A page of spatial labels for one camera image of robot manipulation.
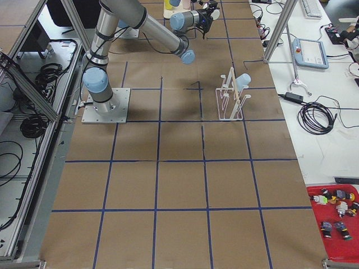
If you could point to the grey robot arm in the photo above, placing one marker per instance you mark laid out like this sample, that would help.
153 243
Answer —
125 14

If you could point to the light blue plastic cup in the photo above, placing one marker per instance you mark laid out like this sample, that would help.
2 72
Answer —
243 80

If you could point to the pink plastic cup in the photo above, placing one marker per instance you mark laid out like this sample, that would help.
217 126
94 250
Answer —
186 4

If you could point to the yellow plastic cup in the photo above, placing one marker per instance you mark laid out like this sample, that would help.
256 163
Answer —
167 5

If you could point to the cream white plastic cup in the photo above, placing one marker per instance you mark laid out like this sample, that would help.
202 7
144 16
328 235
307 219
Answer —
215 14

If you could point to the black power adapter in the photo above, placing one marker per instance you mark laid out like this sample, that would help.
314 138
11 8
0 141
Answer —
291 97

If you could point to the white keyboard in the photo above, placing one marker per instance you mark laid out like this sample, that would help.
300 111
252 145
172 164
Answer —
311 9

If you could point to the aluminium frame post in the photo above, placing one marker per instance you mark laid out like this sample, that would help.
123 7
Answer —
279 28

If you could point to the blue teach pendant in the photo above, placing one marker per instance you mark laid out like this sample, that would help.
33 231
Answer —
310 53

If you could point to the red parts bin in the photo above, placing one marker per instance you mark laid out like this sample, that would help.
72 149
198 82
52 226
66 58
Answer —
336 211

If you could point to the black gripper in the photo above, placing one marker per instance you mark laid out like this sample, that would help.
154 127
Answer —
201 3
203 17

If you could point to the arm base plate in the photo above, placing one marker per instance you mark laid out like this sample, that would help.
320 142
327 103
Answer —
129 33
113 111

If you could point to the white wire cup rack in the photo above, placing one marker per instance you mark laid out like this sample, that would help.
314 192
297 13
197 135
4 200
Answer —
230 100

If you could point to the cream plastic tray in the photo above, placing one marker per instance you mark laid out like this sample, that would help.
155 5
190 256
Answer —
168 13

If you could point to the metal reacher grabber tool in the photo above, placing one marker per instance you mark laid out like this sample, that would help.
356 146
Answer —
296 82

